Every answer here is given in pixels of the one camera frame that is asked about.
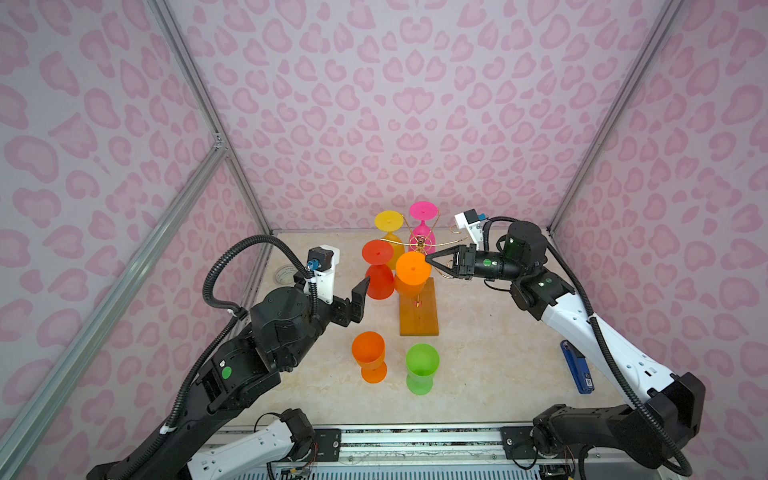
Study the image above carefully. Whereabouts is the orange wine glass front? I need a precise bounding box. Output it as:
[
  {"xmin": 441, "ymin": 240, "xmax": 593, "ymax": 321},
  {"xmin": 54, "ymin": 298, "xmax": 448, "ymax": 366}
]
[{"xmin": 395, "ymin": 251, "xmax": 432, "ymax": 297}]

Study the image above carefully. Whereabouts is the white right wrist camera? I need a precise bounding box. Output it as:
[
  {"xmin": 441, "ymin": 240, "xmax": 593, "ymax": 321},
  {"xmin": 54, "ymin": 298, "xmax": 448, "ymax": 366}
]
[{"xmin": 454, "ymin": 209, "xmax": 487, "ymax": 248}]

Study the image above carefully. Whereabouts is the yellow wine glass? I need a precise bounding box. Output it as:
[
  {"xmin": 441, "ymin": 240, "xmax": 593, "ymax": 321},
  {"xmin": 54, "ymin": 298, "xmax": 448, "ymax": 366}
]
[{"xmin": 374, "ymin": 210, "xmax": 405, "ymax": 270}]

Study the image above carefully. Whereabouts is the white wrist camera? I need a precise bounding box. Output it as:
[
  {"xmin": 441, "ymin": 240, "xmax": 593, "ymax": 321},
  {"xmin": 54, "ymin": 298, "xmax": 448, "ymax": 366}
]
[
  {"xmin": 454, "ymin": 209, "xmax": 487, "ymax": 248},
  {"xmin": 304, "ymin": 245, "xmax": 340, "ymax": 305}
]

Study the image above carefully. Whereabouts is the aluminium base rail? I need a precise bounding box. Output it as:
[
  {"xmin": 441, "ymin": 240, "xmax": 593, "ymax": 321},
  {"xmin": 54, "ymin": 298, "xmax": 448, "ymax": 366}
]
[{"xmin": 160, "ymin": 422, "xmax": 685, "ymax": 480}]

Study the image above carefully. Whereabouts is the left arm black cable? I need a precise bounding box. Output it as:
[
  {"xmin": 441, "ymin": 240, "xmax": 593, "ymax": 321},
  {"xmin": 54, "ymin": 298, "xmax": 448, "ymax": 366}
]
[{"xmin": 113, "ymin": 234, "xmax": 313, "ymax": 480}]

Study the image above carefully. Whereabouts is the gold wire glass rack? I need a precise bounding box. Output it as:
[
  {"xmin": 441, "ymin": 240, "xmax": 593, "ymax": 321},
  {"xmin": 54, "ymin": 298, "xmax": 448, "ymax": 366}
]
[{"xmin": 383, "ymin": 209, "xmax": 475, "ymax": 283}]

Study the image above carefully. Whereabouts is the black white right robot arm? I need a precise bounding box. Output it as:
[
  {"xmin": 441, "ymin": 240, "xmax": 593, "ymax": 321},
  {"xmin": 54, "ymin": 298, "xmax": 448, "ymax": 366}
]
[{"xmin": 426, "ymin": 220, "xmax": 706, "ymax": 477}]

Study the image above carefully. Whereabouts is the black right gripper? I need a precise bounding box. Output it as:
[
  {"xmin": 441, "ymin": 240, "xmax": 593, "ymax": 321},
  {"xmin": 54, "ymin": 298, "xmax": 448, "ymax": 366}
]
[{"xmin": 428, "ymin": 246, "xmax": 526, "ymax": 282}]

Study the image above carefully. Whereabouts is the red wine glass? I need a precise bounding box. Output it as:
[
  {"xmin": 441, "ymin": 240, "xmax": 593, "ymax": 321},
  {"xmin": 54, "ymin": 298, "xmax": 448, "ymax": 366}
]
[{"xmin": 362, "ymin": 240, "xmax": 395, "ymax": 300}]

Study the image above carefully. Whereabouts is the orange wine glass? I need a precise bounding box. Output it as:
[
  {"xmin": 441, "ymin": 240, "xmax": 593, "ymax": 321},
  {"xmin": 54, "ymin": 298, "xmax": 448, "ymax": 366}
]
[
  {"xmin": 351, "ymin": 331, "xmax": 388, "ymax": 384},
  {"xmin": 395, "ymin": 251, "xmax": 432, "ymax": 297}
]

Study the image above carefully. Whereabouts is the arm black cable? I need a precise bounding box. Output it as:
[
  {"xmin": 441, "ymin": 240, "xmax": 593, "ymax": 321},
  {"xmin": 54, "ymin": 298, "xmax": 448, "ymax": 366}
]
[
  {"xmin": 479, "ymin": 215, "xmax": 694, "ymax": 478},
  {"xmin": 113, "ymin": 234, "xmax": 313, "ymax": 480}
]

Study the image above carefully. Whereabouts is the blue box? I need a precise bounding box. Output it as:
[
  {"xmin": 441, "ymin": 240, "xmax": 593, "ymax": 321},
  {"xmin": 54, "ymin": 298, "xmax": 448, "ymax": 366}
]
[{"xmin": 560, "ymin": 340, "xmax": 595, "ymax": 395}]

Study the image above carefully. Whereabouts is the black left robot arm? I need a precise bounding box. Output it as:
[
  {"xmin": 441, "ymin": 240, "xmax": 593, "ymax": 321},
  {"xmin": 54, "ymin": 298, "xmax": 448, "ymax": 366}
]
[{"xmin": 87, "ymin": 279, "xmax": 370, "ymax": 479}]

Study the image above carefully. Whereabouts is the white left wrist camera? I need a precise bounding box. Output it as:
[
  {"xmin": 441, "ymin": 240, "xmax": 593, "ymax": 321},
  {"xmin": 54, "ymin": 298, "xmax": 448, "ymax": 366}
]
[{"xmin": 304, "ymin": 245, "xmax": 340, "ymax": 305}]

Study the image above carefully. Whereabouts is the pink wine glass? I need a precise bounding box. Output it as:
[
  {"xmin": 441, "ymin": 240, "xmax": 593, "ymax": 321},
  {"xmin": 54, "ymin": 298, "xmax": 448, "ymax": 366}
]
[{"xmin": 409, "ymin": 201, "xmax": 439, "ymax": 255}]

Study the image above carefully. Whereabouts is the green wine glass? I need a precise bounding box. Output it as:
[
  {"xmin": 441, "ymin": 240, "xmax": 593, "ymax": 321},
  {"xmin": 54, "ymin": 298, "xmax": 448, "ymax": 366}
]
[{"xmin": 405, "ymin": 343, "xmax": 440, "ymax": 395}]

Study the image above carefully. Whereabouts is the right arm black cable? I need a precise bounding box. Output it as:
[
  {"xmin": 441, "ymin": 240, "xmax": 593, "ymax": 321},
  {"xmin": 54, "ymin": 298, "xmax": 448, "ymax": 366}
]
[{"xmin": 479, "ymin": 215, "xmax": 694, "ymax": 478}]

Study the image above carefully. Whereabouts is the clear tape roll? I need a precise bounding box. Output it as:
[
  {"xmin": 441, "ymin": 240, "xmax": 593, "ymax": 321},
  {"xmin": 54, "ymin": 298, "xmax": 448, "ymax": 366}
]
[{"xmin": 273, "ymin": 265, "xmax": 298, "ymax": 286}]

